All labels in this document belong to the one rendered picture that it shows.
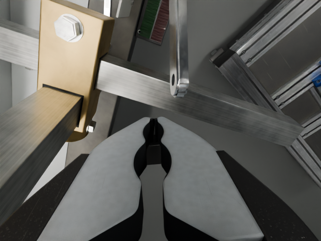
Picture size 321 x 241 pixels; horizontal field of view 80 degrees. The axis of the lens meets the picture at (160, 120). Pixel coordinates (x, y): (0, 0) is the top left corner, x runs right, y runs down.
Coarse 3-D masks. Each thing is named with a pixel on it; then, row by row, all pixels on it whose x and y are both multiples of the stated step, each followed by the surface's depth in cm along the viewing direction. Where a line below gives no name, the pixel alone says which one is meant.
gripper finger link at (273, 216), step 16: (224, 160) 8; (240, 176) 7; (240, 192) 7; (256, 192) 7; (272, 192) 7; (256, 208) 6; (272, 208) 6; (288, 208) 6; (272, 224) 6; (288, 224) 6; (304, 224) 6; (272, 240) 5; (288, 240) 5; (304, 240) 5
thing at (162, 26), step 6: (162, 0) 29; (168, 0) 29; (162, 6) 30; (168, 6) 30; (162, 12) 30; (168, 12) 30; (162, 18) 30; (168, 18) 30; (156, 24) 31; (162, 24) 31; (156, 30) 31; (162, 30) 31; (156, 36) 32; (162, 36) 32
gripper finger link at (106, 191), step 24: (144, 120) 11; (120, 144) 9; (144, 144) 9; (96, 168) 8; (120, 168) 8; (144, 168) 10; (72, 192) 7; (96, 192) 7; (120, 192) 7; (72, 216) 6; (96, 216) 6; (120, 216) 6; (48, 240) 5; (72, 240) 5; (96, 240) 5; (120, 240) 6
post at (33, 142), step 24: (48, 96) 17; (72, 96) 18; (0, 120) 12; (24, 120) 13; (48, 120) 14; (72, 120) 18; (0, 144) 11; (24, 144) 12; (48, 144) 13; (0, 168) 10; (24, 168) 11; (0, 192) 9; (24, 192) 12; (0, 216) 10
